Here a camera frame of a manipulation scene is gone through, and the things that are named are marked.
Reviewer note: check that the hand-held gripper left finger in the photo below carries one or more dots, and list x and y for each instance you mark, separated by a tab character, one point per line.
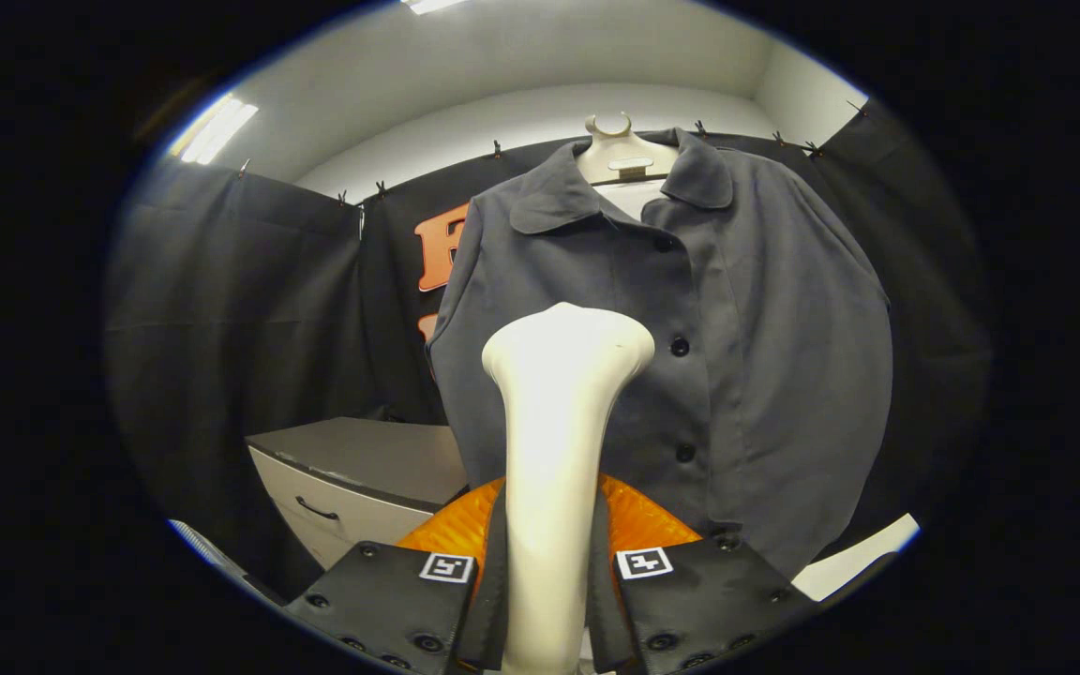
495	609

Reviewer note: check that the white table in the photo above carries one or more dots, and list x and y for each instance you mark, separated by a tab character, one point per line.
849	562

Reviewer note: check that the row of black cloth clips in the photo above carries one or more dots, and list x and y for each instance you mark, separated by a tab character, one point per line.
497	149

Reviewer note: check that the large ceiling light panel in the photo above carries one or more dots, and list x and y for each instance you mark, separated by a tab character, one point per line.
432	5

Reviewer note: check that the grey drawer cabinet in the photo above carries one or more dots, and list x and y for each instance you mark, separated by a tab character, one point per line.
362	459

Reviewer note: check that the white garment steamer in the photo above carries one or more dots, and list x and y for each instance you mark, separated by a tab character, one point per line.
559	422

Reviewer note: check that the dark grey button shirt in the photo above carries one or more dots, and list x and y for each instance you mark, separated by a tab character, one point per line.
765	356

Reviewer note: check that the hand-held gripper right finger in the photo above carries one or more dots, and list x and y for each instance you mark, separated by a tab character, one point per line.
601	609

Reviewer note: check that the narrow ceiling light panel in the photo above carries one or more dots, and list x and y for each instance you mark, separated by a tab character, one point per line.
217	129

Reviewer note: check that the white mannequin torso stand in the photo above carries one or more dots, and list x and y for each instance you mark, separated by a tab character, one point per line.
620	150

